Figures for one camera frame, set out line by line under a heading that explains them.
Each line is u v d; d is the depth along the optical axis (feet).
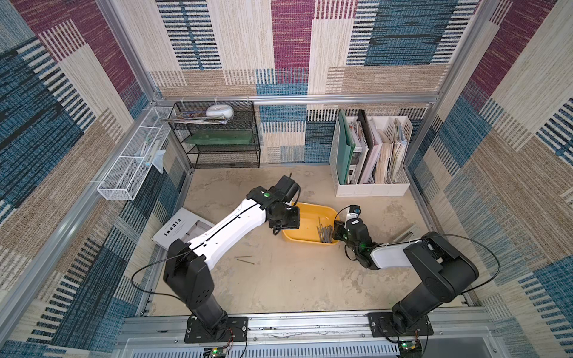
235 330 2.37
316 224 3.15
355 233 2.38
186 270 1.38
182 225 3.11
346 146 2.79
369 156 2.93
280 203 1.95
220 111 2.93
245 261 2.93
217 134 3.52
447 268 1.53
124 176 2.35
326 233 3.08
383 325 2.40
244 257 2.96
